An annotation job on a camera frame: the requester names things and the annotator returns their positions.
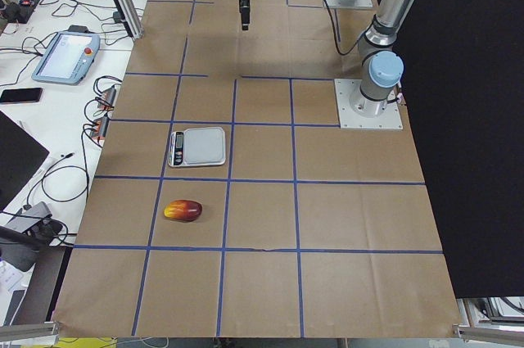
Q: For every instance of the red yellow mango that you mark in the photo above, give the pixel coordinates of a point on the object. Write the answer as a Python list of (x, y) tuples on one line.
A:
[(183, 210)]

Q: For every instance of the silver digital kitchen scale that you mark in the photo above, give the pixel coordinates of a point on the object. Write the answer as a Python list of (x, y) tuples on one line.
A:
[(197, 147)]

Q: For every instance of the black orange connector block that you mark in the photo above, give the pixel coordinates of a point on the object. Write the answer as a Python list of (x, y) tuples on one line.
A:
[(98, 131), (106, 100)]

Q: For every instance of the blue teach pendant tablet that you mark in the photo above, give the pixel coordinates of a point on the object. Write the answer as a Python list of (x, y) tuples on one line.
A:
[(67, 59)]

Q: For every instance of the brown paper table mat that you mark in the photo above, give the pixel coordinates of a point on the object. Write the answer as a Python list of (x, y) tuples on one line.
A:
[(307, 229)]

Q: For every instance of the black curtain backdrop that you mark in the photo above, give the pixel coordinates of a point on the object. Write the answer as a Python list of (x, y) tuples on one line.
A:
[(464, 88)]

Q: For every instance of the black electronics box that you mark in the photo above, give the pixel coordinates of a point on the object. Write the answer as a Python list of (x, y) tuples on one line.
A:
[(18, 12)]

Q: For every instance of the black smartphone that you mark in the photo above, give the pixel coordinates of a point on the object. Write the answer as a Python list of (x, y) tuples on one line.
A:
[(21, 95)]

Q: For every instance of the grey usb hub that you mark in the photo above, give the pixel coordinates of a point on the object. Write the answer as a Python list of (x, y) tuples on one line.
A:
[(25, 220)]

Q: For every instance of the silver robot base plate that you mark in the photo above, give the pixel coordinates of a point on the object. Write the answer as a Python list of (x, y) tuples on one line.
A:
[(368, 118)]

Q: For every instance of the aluminium frame rail left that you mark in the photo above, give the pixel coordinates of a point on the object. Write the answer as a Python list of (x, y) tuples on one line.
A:
[(27, 331)]

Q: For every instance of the aluminium frame rail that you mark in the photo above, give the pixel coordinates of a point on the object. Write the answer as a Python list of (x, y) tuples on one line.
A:
[(511, 336), (27, 331)]

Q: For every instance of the aluminium frame rail right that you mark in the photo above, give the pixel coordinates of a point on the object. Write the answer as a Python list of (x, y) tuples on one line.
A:
[(511, 336)]

